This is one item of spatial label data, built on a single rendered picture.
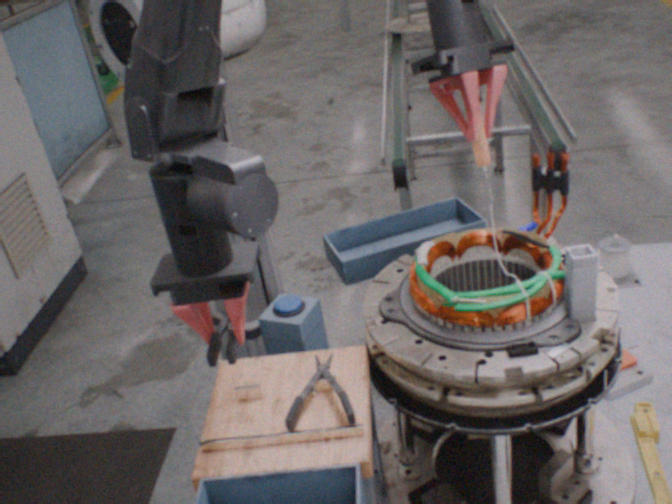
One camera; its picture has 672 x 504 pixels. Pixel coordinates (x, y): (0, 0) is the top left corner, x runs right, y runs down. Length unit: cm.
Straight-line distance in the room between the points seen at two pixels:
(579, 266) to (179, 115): 46
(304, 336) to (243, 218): 46
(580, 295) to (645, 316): 60
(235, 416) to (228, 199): 33
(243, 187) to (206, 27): 13
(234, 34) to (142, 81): 47
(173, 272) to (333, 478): 27
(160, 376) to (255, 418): 199
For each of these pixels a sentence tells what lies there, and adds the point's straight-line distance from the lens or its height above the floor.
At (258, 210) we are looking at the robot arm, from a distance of 62.
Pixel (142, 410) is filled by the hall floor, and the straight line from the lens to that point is 269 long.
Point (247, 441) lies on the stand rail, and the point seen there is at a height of 107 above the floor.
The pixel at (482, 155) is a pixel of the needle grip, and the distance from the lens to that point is 82.
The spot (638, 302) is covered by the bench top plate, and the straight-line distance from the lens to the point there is 149.
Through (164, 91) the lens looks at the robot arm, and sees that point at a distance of 63.
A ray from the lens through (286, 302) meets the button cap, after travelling 106.
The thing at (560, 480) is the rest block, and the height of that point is 85.
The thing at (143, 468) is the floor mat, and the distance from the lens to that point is 245.
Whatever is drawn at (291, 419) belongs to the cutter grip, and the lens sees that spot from 79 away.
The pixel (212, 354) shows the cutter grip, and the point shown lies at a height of 119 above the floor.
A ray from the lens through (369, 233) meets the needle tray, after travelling 122.
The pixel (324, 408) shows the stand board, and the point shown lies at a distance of 83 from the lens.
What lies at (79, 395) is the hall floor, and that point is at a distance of 289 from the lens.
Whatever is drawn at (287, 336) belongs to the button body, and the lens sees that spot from 106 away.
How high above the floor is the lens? 161
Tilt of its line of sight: 29 degrees down
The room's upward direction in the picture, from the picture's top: 9 degrees counter-clockwise
